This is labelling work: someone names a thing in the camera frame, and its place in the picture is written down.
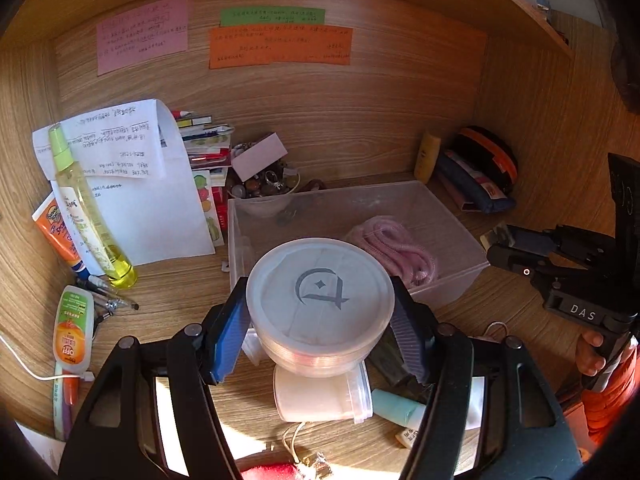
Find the person's right forearm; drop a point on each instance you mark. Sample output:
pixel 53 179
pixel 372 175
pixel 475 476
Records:
pixel 610 405

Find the clear plastic storage box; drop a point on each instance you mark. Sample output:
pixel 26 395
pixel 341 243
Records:
pixel 350 205

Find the pale plastic cup with lid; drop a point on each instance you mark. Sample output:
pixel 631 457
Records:
pixel 310 392

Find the stack of books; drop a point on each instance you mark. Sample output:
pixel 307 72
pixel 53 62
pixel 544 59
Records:
pixel 205 140

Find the wooden desktop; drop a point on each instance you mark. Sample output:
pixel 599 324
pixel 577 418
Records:
pixel 170 285

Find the pink paper note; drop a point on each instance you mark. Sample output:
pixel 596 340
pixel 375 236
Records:
pixel 142 32

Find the yellow tube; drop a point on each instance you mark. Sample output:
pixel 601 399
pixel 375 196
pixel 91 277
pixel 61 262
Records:
pixel 427 157

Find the navy pink pouch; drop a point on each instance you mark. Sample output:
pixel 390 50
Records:
pixel 475 185

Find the red white marker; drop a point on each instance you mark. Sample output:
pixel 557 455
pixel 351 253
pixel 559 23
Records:
pixel 181 112

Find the black pen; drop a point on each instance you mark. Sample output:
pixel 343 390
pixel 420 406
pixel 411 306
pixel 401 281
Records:
pixel 102 305
pixel 117 297

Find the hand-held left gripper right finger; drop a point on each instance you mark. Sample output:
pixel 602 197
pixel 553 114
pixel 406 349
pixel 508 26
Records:
pixel 407 340

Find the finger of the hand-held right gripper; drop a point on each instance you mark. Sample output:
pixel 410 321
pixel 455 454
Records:
pixel 530 242
pixel 510 260

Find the orange pen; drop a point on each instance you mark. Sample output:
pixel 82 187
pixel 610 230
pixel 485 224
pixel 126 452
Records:
pixel 71 390

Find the white bowl of beads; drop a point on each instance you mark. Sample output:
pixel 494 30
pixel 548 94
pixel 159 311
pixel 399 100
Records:
pixel 265 192

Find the round translucent lidded container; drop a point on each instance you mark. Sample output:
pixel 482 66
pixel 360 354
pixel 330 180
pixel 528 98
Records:
pixel 320 295

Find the black orange round case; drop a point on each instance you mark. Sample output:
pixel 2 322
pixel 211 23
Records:
pixel 492 152

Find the red cloth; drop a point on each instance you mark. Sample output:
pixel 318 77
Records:
pixel 270 472

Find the white paper sheet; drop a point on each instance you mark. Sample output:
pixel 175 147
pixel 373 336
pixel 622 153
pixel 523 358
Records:
pixel 150 210

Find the orange sunscreen tube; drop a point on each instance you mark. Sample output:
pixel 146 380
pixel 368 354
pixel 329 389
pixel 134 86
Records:
pixel 55 225

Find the yellow green spray bottle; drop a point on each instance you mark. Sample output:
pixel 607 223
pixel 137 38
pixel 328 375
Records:
pixel 95 210

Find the green paper note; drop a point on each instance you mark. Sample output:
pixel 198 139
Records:
pixel 272 16

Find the white bottle orange label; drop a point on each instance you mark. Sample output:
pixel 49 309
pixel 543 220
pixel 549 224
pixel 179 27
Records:
pixel 72 330

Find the small white box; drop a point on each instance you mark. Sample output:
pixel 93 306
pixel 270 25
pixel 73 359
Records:
pixel 260 155

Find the teal tube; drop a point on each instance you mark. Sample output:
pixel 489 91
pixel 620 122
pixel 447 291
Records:
pixel 397 405

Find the white paper slip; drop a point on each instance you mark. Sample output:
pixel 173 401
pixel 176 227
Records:
pixel 47 452

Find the dark cloth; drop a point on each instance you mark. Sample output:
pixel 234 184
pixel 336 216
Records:
pixel 625 35

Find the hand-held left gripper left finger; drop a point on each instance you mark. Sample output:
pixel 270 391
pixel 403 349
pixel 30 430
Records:
pixel 227 340

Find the orange paper note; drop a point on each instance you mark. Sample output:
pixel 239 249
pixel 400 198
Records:
pixel 280 47

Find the purple green pen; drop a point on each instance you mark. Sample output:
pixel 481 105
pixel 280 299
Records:
pixel 60 405

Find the person's right hand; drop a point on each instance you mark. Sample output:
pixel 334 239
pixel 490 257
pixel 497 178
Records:
pixel 587 355

